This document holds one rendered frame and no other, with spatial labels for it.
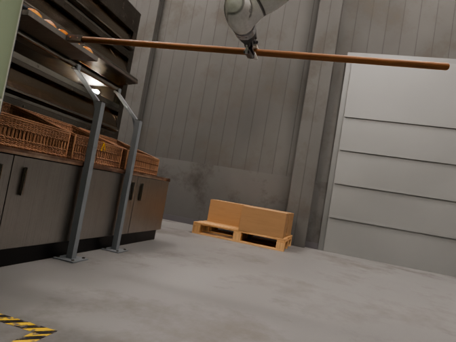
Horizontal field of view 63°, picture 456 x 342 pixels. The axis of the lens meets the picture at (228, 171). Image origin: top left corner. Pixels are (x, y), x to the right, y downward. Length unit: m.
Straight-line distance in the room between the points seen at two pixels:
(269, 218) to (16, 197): 2.85
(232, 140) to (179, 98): 1.06
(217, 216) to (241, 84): 1.98
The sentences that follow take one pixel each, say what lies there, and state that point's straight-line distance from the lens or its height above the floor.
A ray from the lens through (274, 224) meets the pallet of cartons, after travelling 4.23.
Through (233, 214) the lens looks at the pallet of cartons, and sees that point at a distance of 4.72.
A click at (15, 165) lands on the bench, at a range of 2.01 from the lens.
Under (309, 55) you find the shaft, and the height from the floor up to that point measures 1.19.
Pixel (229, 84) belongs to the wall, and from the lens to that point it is 5.58.
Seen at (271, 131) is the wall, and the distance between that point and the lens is 5.28.
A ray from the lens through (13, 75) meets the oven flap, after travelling 2.73.
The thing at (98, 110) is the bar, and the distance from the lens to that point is 2.37.
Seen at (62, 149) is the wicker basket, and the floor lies 0.62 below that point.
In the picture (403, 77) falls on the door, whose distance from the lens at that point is 5.46.
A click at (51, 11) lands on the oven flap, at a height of 1.56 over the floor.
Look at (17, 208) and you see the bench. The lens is 2.07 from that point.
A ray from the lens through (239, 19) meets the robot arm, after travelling 1.41.
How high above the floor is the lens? 0.54
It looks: 3 degrees up
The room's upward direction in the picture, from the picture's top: 10 degrees clockwise
